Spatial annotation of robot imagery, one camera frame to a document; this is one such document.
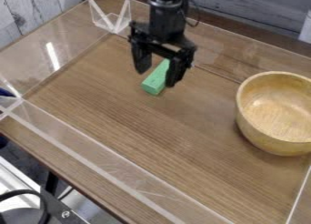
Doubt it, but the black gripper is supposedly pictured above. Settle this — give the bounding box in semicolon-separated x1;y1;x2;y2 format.
128;0;196;87

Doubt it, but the green rectangular block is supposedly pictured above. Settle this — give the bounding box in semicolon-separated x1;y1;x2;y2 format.
141;59;169;96

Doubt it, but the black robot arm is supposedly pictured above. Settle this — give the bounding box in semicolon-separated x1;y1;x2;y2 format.
128;0;196;87

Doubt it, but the light wooden bowl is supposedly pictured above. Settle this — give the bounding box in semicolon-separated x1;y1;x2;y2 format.
236;71;311;157

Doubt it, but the blue object at edge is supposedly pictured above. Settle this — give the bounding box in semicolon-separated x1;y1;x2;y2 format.
0;87;15;97

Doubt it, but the black table leg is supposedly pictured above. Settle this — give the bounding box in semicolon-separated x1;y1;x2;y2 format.
45;172;60;196

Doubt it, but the clear acrylic tray wall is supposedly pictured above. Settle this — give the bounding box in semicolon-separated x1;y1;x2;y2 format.
0;0;311;224

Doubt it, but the black cable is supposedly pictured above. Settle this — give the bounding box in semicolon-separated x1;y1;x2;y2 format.
0;189;52;224

